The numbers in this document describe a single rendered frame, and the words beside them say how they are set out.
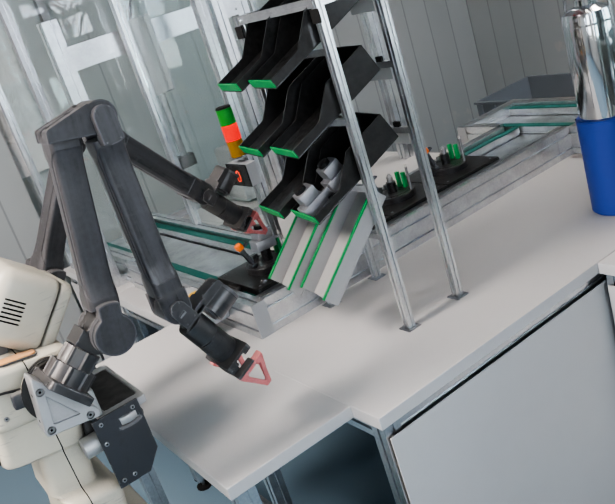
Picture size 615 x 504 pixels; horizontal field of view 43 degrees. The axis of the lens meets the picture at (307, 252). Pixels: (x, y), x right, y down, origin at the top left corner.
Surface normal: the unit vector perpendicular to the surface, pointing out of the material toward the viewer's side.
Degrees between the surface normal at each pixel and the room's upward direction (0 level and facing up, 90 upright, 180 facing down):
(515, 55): 90
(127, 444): 90
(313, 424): 0
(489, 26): 90
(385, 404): 0
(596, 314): 90
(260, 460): 0
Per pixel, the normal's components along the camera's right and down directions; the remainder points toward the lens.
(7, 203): 0.55, 0.13
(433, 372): -0.29, -0.90
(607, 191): -0.55, 0.44
